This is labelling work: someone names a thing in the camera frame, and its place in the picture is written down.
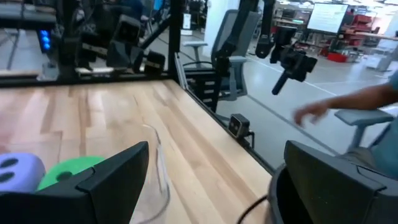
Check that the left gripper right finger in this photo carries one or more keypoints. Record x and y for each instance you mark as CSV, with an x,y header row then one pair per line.
x,y
342,193

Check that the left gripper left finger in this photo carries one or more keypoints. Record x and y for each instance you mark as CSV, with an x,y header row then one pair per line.
x,y
77,202

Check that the green foam die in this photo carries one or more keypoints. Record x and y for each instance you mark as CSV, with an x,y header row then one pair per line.
x,y
65,169

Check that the purple foam die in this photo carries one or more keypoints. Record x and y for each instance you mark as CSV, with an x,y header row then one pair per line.
x,y
21,174

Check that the clear plastic bin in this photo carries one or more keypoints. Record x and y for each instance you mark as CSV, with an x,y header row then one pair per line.
x,y
163,186

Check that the person's forearm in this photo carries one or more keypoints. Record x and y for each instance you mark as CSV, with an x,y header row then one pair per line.
x,y
357,99

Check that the person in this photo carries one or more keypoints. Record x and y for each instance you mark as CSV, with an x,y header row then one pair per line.
x,y
387,149

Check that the grey office chair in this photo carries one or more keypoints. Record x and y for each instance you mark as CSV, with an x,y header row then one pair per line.
x,y
239,65
362,116

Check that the person's hand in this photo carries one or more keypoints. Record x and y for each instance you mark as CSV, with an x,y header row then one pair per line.
x,y
311,112

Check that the red storage crate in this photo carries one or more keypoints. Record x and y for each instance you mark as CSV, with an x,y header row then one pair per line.
x,y
337,57

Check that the large white display screen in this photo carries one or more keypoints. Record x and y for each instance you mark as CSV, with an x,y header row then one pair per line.
x,y
328,17

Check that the white square pillar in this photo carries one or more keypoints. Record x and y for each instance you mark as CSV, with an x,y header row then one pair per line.
x,y
220,18

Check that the small table edge camera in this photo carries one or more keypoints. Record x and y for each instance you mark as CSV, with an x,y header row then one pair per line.
x,y
238,125

